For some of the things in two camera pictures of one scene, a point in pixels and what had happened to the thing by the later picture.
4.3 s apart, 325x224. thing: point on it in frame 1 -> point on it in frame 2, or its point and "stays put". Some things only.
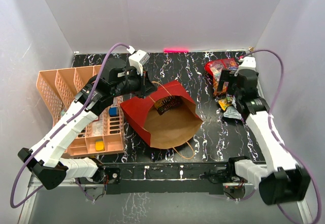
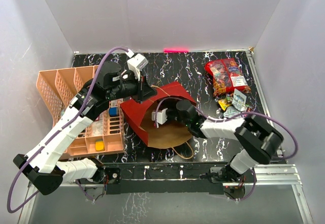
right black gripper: [226, 76] -> [168, 113]
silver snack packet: [232, 112] stays put
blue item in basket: [112, 112] stays put
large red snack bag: [215, 68] stays put
